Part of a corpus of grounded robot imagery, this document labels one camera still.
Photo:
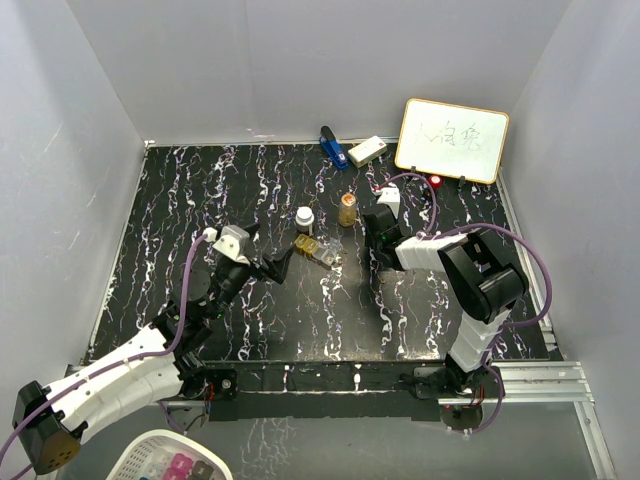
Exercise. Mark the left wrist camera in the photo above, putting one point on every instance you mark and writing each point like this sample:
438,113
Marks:
230,242

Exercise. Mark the white green small box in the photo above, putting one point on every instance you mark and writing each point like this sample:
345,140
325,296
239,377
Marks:
366,151

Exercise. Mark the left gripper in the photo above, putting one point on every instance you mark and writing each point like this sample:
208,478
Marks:
275,268

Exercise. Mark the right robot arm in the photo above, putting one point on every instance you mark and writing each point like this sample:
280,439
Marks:
485,283

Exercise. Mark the white cap pill bottle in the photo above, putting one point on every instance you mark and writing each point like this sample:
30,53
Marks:
304,220

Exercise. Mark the small whiteboard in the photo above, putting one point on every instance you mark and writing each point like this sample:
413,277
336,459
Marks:
452,141

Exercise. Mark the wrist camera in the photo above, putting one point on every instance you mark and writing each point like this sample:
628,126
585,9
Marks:
230,242
389,196

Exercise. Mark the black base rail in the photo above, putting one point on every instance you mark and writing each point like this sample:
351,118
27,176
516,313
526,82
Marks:
317,390

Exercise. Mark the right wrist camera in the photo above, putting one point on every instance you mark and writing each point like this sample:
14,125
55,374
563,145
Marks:
389,196

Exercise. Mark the blue black stapler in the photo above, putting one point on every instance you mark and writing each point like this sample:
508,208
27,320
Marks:
333,149

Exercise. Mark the red emergency stop button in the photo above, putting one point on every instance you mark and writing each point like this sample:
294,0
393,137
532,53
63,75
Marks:
435,181

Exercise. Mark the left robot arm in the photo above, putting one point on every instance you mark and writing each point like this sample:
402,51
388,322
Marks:
52,422

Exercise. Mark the white plastic basket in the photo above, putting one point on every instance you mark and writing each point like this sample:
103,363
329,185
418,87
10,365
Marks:
163,454

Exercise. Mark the clear jar of yellow capsules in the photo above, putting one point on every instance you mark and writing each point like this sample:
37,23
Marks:
347,211

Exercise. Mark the yellow clear weekly pill organizer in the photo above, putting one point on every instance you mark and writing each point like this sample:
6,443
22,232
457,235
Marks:
323,254

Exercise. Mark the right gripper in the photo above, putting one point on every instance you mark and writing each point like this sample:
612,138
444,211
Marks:
370,241

